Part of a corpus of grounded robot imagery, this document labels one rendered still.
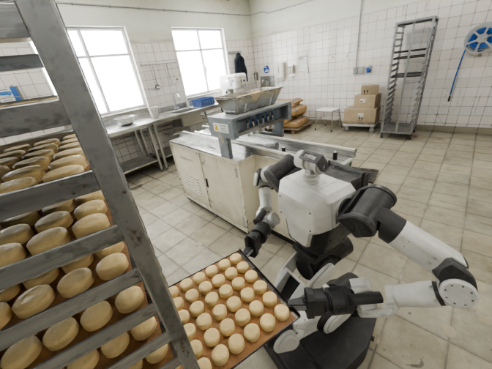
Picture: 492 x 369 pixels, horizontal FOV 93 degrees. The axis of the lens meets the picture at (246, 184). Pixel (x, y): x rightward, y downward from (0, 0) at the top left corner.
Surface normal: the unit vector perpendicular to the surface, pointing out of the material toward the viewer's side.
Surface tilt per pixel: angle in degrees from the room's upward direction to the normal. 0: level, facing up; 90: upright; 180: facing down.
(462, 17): 90
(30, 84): 90
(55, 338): 0
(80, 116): 90
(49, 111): 90
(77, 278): 0
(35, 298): 0
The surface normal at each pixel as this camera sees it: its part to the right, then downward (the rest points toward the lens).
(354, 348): -0.12, -0.88
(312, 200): -0.69, -0.39
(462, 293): -0.55, 0.21
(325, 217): -0.24, 0.39
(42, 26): 0.52, 0.33
